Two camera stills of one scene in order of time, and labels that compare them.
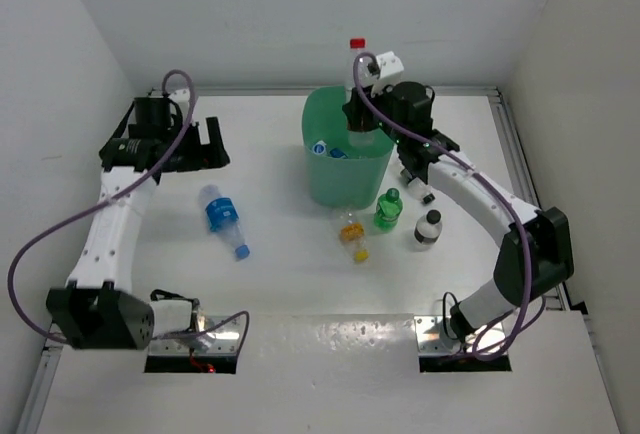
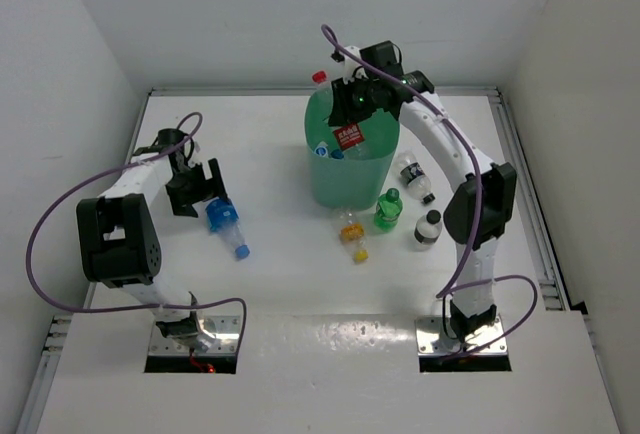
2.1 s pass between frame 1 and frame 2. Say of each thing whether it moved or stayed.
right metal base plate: stayed
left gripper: moved
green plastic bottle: stayed
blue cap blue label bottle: stayed
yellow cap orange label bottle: stayed
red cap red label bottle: moved
